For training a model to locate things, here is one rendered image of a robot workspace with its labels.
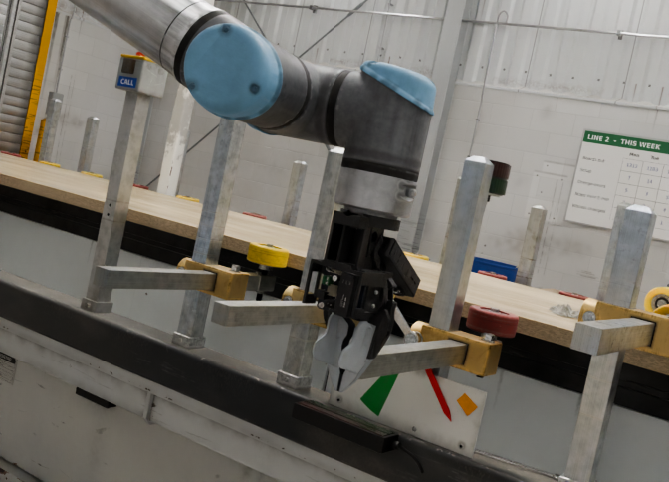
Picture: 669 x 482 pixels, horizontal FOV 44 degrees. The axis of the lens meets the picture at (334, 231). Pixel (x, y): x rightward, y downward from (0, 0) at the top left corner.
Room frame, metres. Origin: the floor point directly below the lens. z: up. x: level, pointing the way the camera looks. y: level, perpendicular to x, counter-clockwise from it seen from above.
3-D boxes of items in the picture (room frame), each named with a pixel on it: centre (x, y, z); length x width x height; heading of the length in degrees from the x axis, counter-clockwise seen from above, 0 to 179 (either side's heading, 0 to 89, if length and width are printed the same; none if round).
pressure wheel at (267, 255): (1.65, 0.12, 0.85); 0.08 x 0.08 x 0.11
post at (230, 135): (1.56, 0.23, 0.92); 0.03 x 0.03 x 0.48; 57
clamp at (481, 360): (1.28, -0.22, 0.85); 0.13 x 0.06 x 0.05; 57
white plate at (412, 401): (1.28, -0.16, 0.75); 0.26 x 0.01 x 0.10; 57
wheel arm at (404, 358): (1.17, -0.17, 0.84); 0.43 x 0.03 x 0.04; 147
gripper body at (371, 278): (0.96, -0.03, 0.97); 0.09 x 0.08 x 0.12; 147
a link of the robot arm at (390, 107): (0.97, -0.03, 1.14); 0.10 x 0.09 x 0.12; 70
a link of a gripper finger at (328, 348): (0.97, -0.02, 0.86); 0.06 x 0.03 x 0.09; 147
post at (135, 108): (1.70, 0.45, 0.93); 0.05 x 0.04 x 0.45; 57
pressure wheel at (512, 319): (1.34, -0.28, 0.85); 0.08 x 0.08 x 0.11
